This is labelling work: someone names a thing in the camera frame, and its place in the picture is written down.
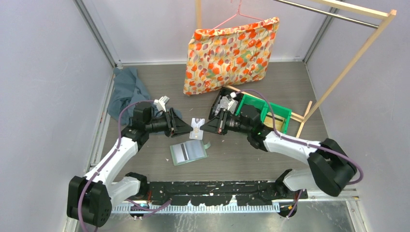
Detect black plastic bin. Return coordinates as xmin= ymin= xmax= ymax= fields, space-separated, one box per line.
xmin=208 ymin=87 xmax=243 ymax=119

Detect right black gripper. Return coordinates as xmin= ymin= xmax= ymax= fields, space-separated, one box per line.
xmin=201 ymin=108 xmax=251 ymax=135

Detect floral orange pillow bag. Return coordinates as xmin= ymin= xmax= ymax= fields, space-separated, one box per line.
xmin=183 ymin=17 xmax=279 ymax=95

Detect wooden clothes rack frame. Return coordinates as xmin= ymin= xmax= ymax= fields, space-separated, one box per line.
xmin=195 ymin=0 xmax=397 ymax=138

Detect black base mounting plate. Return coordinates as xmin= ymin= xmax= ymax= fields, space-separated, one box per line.
xmin=130 ymin=180 xmax=298 ymax=206

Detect green bin with gold card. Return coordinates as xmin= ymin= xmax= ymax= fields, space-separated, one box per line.
xmin=261 ymin=103 xmax=292 ymax=134

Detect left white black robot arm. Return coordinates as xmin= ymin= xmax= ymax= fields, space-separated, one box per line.
xmin=67 ymin=100 xmax=193 ymax=232

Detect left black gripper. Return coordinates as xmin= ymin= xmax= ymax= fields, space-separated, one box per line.
xmin=146 ymin=108 xmax=193 ymax=138

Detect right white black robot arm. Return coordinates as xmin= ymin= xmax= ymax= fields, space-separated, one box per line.
xmin=200 ymin=105 xmax=363 ymax=199

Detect white patterned cards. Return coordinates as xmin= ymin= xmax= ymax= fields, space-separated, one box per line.
xmin=214 ymin=96 xmax=238 ymax=116

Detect gold VIP card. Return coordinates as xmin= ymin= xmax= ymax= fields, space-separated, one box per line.
xmin=264 ymin=114 xmax=287 ymax=133

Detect pink wire hanger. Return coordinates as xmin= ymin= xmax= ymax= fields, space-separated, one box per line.
xmin=212 ymin=0 xmax=263 ymax=30

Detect green bin with black card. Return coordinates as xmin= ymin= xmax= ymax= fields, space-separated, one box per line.
xmin=235 ymin=93 xmax=268 ymax=122

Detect metal hanging rod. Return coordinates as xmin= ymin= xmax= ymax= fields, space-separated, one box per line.
xmin=274 ymin=0 xmax=379 ymax=29

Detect white credit card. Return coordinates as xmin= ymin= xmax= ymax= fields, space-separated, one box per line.
xmin=189 ymin=118 xmax=205 ymax=140

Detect blue grey cloth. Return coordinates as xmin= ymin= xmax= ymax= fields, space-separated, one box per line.
xmin=107 ymin=68 xmax=152 ymax=126

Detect aluminium rail frame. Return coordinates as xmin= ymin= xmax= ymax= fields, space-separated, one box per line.
xmin=67 ymin=179 xmax=361 ymax=215

